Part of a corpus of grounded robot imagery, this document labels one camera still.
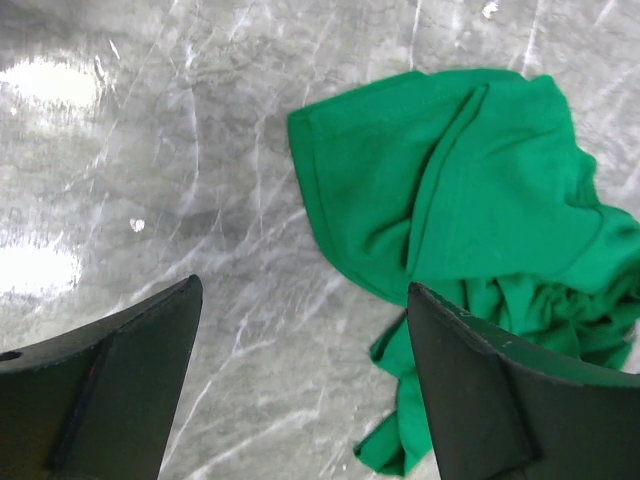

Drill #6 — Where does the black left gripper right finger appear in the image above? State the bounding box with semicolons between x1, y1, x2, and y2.
407;283;639;480

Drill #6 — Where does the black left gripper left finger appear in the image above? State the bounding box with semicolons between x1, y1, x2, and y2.
1;275;203;479

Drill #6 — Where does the green t shirt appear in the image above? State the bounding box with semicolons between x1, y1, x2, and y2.
288;69;639;476

